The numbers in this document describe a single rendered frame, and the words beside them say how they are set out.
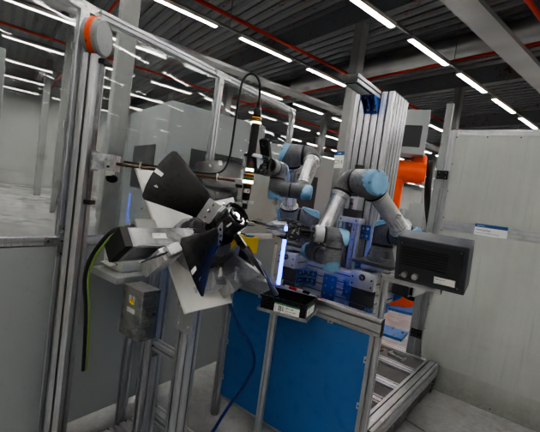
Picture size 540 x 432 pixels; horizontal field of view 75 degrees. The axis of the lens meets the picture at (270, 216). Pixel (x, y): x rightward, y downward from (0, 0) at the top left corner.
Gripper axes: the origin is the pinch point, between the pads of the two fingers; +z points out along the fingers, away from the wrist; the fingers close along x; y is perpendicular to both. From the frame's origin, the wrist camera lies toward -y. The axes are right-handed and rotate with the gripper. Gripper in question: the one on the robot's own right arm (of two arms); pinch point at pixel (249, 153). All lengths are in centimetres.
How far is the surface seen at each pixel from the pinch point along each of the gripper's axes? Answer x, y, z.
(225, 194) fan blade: 8.5, 18.3, 1.7
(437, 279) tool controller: -78, 39, -21
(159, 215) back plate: 30.5, 31.2, 15.7
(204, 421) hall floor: 27, 147, -35
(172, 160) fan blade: 16.6, 8.5, 27.1
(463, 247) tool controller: -85, 25, -16
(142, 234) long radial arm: 15, 36, 39
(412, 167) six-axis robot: -26, -54, -406
